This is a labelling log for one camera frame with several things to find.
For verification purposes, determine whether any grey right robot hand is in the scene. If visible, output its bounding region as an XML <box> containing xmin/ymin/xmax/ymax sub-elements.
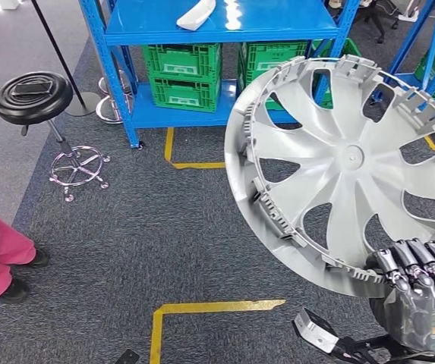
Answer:
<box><xmin>365</xmin><ymin>238</ymin><xmax>435</xmax><ymax>359</ymax></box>

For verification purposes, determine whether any black office chair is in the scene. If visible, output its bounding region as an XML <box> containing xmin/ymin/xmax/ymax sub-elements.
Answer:
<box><xmin>353</xmin><ymin>0</ymin><xmax>398</xmax><ymax>44</ymax></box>

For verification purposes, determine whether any black pole floor stand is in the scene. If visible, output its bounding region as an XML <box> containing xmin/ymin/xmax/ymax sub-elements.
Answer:
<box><xmin>31</xmin><ymin>0</ymin><xmax>101</xmax><ymax>118</ymax></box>

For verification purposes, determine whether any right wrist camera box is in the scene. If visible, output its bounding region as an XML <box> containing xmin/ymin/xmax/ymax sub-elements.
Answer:
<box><xmin>292</xmin><ymin>307</ymin><xmax>340</xmax><ymax>354</ymax></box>

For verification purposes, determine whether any silver plastic wheel cover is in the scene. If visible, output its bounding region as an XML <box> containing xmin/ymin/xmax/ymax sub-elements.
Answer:
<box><xmin>223</xmin><ymin>54</ymin><xmax>435</xmax><ymax>298</ymax></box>

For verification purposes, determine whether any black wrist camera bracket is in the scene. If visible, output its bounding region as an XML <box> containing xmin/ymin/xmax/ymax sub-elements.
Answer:
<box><xmin>331</xmin><ymin>334</ymin><xmax>411</xmax><ymax>364</ymax></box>

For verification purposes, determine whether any black round stool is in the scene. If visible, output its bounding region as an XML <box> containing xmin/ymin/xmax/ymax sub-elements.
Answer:
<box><xmin>0</xmin><ymin>71</ymin><xmax>110</xmax><ymax>203</ymax></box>

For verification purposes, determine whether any white curved plastic part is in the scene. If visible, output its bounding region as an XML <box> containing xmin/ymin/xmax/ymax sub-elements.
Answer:
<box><xmin>176</xmin><ymin>0</ymin><xmax>217</xmax><ymax>32</ymax></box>

